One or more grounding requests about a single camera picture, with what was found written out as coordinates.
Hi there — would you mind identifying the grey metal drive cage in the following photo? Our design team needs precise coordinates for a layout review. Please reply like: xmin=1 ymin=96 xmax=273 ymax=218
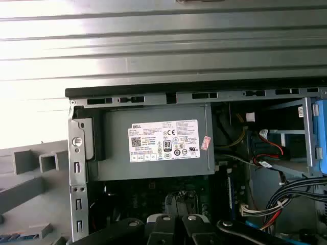
xmin=265 ymin=96 xmax=327 ymax=179

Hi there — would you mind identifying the yellow wire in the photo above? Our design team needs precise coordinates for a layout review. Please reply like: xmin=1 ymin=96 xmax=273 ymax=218
xmin=219 ymin=125 xmax=248 ymax=149

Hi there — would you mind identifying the green motherboard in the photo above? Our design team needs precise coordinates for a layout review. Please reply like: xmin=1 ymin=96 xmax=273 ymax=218
xmin=88 ymin=168 xmax=256 ymax=245

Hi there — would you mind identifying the blue plastic drive carrier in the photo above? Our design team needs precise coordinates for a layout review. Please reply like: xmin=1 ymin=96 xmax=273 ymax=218
xmin=314 ymin=100 xmax=327 ymax=177

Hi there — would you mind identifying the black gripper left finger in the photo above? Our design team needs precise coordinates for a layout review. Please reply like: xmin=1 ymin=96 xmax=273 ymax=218
xmin=86 ymin=215 xmax=179 ymax=245

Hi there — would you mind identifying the grey parts rack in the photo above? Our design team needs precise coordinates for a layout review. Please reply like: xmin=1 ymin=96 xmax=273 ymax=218
xmin=0 ymin=139 xmax=74 ymax=245

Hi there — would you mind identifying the white board connector plug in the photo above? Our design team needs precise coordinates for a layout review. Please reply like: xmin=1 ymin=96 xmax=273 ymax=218
xmin=239 ymin=203 xmax=251 ymax=217

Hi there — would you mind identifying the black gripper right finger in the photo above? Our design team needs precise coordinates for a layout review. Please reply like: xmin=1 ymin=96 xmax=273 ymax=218
xmin=180 ymin=214 xmax=292 ymax=245

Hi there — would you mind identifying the grey power supply unit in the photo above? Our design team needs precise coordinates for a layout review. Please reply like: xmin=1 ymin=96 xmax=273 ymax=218
xmin=86 ymin=103 xmax=215 ymax=182

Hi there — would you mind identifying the dark RAM stick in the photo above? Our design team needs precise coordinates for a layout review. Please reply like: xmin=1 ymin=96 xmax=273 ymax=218
xmin=224 ymin=167 xmax=235 ymax=222

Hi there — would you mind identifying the black PC case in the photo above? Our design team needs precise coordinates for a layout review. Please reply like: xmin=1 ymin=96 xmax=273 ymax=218
xmin=65 ymin=81 xmax=327 ymax=245

